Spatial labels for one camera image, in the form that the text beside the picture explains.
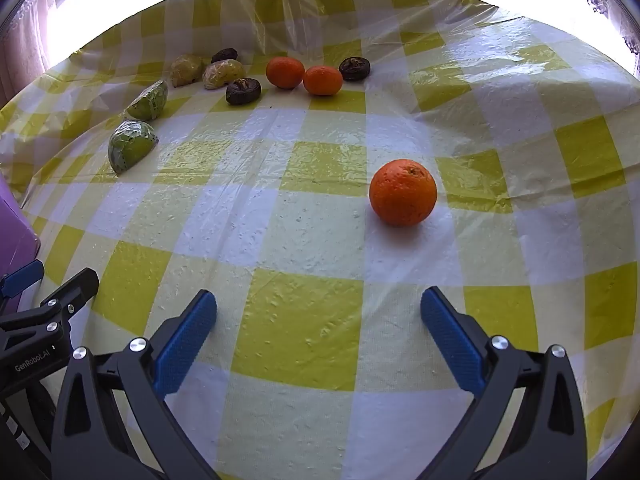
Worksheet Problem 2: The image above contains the green fruit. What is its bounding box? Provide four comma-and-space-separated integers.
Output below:
107, 119, 158, 174
125, 79, 168, 122

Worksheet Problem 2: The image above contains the large orange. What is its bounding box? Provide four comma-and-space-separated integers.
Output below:
369, 159, 437, 226

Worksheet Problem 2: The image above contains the small tangerine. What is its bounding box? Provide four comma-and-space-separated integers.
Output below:
265, 56, 305, 90
303, 65, 343, 96

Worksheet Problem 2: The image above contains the purple storage box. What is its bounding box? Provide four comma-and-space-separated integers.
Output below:
0, 173, 42, 311

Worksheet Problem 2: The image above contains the wrapped yellow fruit left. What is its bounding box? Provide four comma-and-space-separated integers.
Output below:
169, 54, 205, 88

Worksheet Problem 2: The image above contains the wrapped yellow fruit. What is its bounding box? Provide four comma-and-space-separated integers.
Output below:
202, 60, 245, 90
169, 54, 205, 88

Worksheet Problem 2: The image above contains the wrapped yellow fruit right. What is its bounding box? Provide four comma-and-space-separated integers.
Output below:
202, 60, 245, 90

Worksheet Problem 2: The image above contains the dark mangosteen front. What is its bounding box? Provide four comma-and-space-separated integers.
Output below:
226, 78, 262, 106

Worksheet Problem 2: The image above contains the yellow white checkered tablecloth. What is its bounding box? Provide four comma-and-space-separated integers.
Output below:
1, 0, 639, 479

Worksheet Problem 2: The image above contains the dark mangosteen back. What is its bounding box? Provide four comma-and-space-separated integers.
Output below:
210, 48, 239, 63

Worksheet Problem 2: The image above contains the dark mangosteen near tangerines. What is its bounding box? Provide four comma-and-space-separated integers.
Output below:
338, 56, 371, 82

